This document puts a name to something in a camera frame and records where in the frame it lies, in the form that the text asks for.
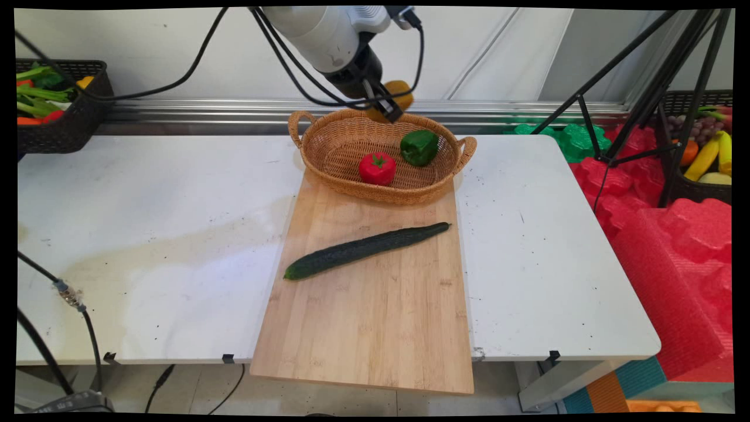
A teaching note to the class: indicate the short yellow toy banana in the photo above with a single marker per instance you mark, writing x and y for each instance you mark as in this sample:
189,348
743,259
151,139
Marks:
725,153

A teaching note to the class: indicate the green foam block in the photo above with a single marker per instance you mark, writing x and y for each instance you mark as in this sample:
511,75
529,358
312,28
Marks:
577,143

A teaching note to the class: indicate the red green toy fruit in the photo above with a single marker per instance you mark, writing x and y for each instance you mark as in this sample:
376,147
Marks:
719,114

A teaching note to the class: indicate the yellow toy vegetable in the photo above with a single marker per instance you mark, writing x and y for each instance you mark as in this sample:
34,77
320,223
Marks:
85,82

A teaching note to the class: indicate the orange toy carrot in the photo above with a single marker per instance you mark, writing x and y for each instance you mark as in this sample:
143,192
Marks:
26,121

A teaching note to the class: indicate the long dark green cucumber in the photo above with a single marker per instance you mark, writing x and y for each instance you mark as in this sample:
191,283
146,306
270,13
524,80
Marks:
357,251

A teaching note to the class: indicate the black basket with fruit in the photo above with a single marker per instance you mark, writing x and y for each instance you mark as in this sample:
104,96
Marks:
703,192

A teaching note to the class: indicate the small red foam block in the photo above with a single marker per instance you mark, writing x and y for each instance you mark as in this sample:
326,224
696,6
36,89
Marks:
621,193

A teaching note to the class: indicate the white table leg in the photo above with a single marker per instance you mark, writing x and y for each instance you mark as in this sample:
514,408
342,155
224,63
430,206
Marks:
556,384

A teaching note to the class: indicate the green toy bell pepper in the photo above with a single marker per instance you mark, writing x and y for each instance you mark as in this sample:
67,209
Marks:
419,146

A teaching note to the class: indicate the purple toy grapes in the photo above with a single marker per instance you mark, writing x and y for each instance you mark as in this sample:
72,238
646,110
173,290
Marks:
700,130

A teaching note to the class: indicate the grey device under table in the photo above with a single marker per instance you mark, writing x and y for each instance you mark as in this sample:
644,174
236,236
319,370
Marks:
76,403

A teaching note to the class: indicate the orange toy fruit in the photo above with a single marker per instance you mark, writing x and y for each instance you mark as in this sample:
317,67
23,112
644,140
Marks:
690,153

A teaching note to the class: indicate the green leafy toy vegetables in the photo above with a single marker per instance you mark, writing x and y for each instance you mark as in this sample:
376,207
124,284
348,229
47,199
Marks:
41,88

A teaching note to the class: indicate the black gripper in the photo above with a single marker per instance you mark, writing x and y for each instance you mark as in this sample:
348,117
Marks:
354,73

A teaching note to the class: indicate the black table edge clip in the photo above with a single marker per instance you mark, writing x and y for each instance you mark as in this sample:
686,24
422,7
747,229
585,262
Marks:
228,358
554,355
109,357

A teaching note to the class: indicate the red toy chili pepper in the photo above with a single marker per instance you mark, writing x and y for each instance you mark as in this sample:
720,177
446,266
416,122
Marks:
53,116

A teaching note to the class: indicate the wooden cutting board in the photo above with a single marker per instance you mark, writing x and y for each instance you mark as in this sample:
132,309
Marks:
363,328

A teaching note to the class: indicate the orange foam piece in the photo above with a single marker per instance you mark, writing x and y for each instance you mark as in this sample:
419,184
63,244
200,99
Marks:
662,406

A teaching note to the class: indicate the black basket with vegetables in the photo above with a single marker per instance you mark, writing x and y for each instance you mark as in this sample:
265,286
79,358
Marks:
70,126

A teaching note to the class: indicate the large red foam block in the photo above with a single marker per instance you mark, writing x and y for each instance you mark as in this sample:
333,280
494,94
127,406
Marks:
674,281

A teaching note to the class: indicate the pale yellow toy fruit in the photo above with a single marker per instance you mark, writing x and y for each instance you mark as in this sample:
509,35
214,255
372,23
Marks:
715,179

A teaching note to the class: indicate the orange-brown toy potato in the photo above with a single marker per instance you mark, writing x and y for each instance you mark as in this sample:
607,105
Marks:
402,94

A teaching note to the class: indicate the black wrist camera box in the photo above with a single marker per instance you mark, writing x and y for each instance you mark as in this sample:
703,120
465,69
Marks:
404,14

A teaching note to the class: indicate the teal and orange foam mat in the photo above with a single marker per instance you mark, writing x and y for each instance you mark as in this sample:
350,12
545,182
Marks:
615,390

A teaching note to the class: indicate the aluminium wall rail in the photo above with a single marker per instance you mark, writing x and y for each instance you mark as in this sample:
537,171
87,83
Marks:
469,111

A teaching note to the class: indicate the black camera tripod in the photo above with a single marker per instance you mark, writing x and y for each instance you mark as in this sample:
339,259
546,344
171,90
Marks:
674,76

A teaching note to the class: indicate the red toy tomato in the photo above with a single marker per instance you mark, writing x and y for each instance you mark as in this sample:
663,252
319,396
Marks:
377,169

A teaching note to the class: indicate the long yellow toy banana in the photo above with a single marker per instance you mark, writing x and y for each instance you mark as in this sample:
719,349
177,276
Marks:
703,158

